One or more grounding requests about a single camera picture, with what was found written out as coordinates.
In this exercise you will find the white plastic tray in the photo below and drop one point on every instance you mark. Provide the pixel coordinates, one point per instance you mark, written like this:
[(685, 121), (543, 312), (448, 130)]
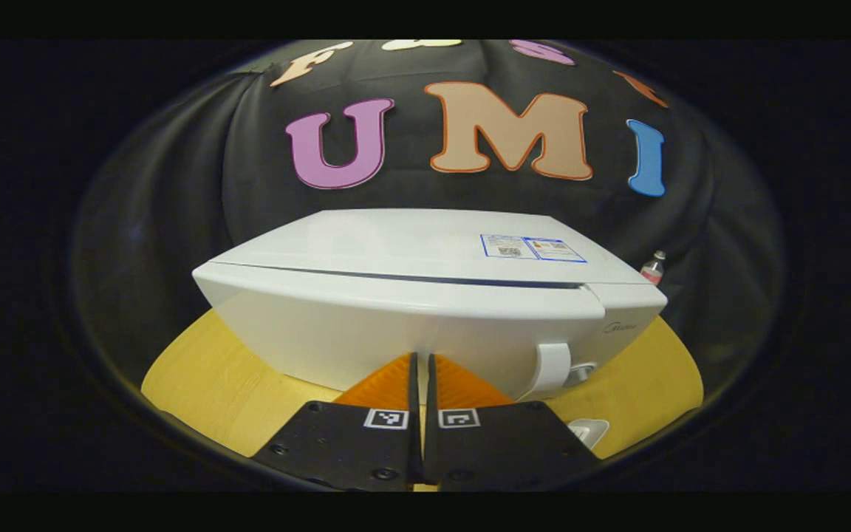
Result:
[(589, 432)]

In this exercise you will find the white microwave oven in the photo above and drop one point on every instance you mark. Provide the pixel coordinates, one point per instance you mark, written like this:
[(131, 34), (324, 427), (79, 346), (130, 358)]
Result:
[(396, 303)]

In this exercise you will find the small pink label bottle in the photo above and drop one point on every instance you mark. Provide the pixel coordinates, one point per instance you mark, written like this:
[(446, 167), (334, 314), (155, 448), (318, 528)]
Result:
[(653, 270)]

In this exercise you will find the black backdrop cloth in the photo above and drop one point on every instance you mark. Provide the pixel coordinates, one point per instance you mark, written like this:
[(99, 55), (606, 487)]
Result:
[(174, 207)]

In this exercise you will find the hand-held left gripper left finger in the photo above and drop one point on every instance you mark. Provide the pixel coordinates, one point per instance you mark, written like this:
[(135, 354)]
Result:
[(414, 391)]

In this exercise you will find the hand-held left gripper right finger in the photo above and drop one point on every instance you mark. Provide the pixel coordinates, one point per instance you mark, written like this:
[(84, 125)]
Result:
[(433, 391)]

